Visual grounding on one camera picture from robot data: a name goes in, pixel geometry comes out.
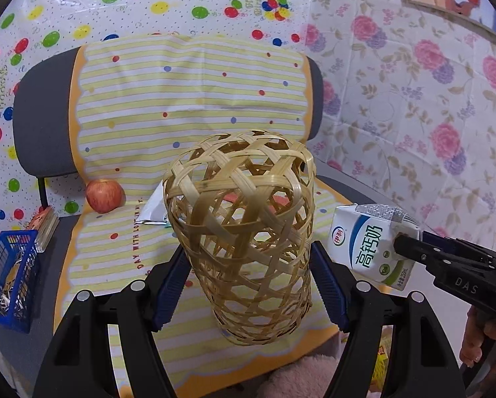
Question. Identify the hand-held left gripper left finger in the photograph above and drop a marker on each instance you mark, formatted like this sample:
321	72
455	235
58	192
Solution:
171	282

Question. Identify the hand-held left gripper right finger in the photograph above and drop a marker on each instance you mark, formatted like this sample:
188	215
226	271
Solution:
328	286

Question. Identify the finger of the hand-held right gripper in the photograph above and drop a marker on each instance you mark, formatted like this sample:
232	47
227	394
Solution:
409	248
438	240

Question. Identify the white milk carton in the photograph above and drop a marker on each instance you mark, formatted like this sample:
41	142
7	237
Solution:
355	240

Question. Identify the woven bamboo basket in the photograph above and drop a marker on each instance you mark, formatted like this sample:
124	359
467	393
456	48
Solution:
239	215

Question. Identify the person's right hand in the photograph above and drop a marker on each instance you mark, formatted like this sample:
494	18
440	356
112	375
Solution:
471	340

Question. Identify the small white wrapper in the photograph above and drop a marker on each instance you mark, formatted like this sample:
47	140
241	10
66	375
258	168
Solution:
154	211

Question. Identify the pink fluffy cloth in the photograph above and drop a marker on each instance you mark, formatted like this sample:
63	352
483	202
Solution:
301	377

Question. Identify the red apple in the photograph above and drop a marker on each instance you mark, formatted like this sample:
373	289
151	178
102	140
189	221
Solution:
104	197

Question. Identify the yellow striped cloth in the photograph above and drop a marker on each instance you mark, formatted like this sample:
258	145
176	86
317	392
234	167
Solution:
148	91

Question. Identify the grey office chair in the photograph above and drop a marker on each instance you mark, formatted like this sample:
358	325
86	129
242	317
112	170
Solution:
36	112

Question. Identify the floral wall cover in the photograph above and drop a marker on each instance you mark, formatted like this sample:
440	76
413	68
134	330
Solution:
397	112

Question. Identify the balloon print wall cover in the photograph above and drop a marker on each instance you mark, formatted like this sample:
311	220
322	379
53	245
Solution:
107	8

